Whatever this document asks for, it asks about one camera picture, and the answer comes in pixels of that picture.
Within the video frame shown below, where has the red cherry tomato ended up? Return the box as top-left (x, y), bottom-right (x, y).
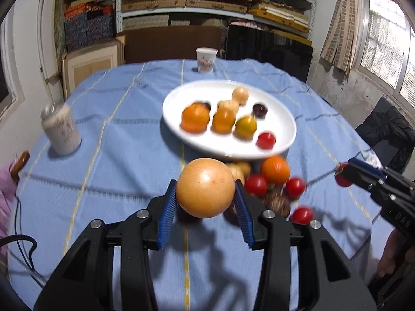
top-left (290, 206), bottom-right (314, 225)
top-left (245, 174), bottom-right (268, 199)
top-left (335, 162), bottom-right (353, 187)
top-left (283, 177), bottom-right (306, 201)
top-left (256, 132), bottom-right (276, 150)

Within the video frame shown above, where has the dark plum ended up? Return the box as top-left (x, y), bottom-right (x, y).
top-left (252, 103), bottom-right (268, 119)

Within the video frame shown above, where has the orange-yellow tomato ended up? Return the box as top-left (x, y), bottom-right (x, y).
top-left (233, 115), bottom-right (258, 140)
top-left (212, 108), bottom-right (236, 134)

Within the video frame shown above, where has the yellow pear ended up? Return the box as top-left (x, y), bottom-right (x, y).
top-left (232, 86), bottom-right (249, 106)

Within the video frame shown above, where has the pale round pear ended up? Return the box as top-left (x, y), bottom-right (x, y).
top-left (176, 158), bottom-right (235, 218)
top-left (217, 100), bottom-right (240, 115)

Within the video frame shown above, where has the large orange mandarin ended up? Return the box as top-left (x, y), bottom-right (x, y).
top-left (180, 103), bottom-right (210, 133)

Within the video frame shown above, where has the pale round pear front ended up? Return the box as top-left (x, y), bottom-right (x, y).
top-left (217, 100), bottom-right (240, 115)

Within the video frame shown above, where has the person's right hand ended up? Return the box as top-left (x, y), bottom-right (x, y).
top-left (377, 229), bottom-right (404, 277)

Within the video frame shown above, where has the crumpled white tissue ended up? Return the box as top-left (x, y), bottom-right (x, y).
top-left (363, 152), bottom-right (383, 169)

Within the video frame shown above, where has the black cloth on chair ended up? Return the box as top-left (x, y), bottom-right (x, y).
top-left (355, 97), bottom-right (414, 174)

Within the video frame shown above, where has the orange mandarin near plate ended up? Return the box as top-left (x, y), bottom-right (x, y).
top-left (260, 155), bottom-right (291, 185)

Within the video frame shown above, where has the dark mangosteen right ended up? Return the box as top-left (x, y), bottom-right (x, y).
top-left (262, 188), bottom-right (291, 218)

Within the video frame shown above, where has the white oval plate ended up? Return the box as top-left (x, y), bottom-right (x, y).
top-left (162, 79), bottom-right (297, 160)

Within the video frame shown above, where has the small yellow fruit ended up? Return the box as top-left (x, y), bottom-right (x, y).
top-left (236, 161), bottom-right (251, 178)

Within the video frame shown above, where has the beige patterned curtain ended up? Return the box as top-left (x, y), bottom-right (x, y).
top-left (320, 0), bottom-right (358, 75)

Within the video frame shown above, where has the pink jacket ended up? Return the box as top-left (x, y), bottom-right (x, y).
top-left (0, 164), bottom-right (19, 260)

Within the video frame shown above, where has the right window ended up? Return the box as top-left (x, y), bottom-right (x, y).
top-left (357, 0), bottom-right (414, 110)

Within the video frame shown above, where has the window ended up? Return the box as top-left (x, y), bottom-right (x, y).
top-left (1, 6), bottom-right (25, 125)
top-left (357, 0), bottom-right (414, 110)

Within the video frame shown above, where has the yellow apple with stem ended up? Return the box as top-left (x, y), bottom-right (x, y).
top-left (227, 164), bottom-right (245, 185)

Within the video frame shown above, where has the blue checked tablecloth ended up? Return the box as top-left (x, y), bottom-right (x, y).
top-left (9, 60), bottom-right (392, 310)

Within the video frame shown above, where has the wooden chair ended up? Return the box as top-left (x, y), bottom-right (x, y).
top-left (10, 150), bottom-right (30, 184)

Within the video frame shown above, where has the white beverage can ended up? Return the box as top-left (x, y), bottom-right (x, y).
top-left (41, 103), bottom-right (82, 156)

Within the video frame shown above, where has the white metal shelf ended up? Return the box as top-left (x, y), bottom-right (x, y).
top-left (115, 0), bottom-right (319, 39)

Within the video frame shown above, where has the white paper cup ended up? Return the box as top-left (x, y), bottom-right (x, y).
top-left (196, 47), bottom-right (218, 72)

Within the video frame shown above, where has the left window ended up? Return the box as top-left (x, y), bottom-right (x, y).
top-left (1, 6), bottom-right (25, 125)

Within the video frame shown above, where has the wooden framed panel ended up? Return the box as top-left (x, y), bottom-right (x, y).
top-left (62, 36), bottom-right (125, 99)

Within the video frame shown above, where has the brown wooden board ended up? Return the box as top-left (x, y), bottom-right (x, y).
top-left (117, 25), bottom-right (222, 64)

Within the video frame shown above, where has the blue patterned storage box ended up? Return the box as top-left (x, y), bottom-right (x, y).
top-left (64, 10), bottom-right (114, 52)

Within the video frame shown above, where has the black cable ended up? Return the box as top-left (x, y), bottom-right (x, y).
top-left (0, 194), bottom-right (46, 287)

